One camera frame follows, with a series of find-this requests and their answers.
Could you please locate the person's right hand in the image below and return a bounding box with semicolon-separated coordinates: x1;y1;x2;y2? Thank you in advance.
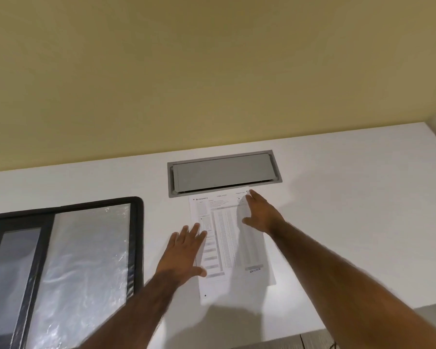
242;190;286;237

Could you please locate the person's left hand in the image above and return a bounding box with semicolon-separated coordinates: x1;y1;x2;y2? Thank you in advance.
156;223;208;285

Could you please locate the white printed paper sheet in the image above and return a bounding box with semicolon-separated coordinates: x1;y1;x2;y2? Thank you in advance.
188;186;277;306

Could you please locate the person's left forearm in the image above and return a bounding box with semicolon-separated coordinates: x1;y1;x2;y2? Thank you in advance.
76;272;185;349

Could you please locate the person's right forearm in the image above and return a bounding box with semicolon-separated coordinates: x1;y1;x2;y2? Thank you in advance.
272;222;436;349

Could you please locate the black folder with clear sleeves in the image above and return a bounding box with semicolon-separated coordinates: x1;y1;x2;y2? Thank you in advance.
0;197;145;349

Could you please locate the grey desk cable hatch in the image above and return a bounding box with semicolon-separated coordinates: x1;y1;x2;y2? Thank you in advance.
167;150;284;199

